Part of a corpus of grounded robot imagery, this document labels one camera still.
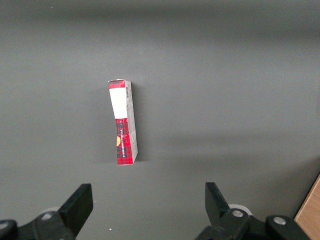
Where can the red plaid cardboard box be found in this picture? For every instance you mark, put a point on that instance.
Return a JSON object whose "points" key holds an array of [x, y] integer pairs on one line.
{"points": [[123, 125]]}

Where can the wooden two-drawer cabinet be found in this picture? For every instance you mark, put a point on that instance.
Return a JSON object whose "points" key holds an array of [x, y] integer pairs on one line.
{"points": [[310, 212]]}

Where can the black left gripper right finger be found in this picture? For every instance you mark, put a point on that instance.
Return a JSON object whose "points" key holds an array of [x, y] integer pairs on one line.
{"points": [[217, 202]]}

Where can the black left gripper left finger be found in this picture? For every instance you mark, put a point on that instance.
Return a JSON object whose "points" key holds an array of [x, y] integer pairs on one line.
{"points": [[75, 207]]}

